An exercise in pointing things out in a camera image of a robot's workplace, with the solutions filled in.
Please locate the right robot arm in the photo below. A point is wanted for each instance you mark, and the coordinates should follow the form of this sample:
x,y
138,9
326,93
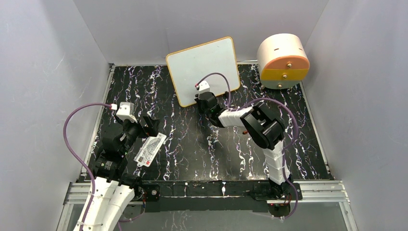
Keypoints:
x,y
266,131

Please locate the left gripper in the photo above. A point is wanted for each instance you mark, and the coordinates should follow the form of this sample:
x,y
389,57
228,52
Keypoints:
x,y
144,133

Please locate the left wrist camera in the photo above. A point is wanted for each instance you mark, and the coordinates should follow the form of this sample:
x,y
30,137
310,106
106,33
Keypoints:
x,y
126,111

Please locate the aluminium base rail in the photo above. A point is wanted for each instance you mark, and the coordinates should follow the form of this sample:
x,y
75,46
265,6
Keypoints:
x,y
308,190

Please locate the yellow framed whiteboard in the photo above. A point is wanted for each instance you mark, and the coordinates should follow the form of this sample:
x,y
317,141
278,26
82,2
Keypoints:
x,y
188,66

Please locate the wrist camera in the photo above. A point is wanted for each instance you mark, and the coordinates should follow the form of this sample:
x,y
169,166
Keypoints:
x,y
126,111
203,87

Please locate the round three drawer cabinet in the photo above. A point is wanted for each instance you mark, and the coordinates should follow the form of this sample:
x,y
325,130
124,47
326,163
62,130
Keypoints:
x,y
282,61

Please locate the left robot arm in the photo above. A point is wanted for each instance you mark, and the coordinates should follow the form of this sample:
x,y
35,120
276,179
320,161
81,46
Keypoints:
x,y
114,189

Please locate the flat packaged ruler set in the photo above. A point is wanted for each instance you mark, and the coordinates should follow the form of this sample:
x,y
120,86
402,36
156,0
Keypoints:
x,y
149,150

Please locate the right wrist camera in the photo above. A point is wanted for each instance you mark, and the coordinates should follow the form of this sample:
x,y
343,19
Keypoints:
x,y
203,87

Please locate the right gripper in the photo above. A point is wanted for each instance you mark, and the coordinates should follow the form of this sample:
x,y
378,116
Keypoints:
x,y
197,100

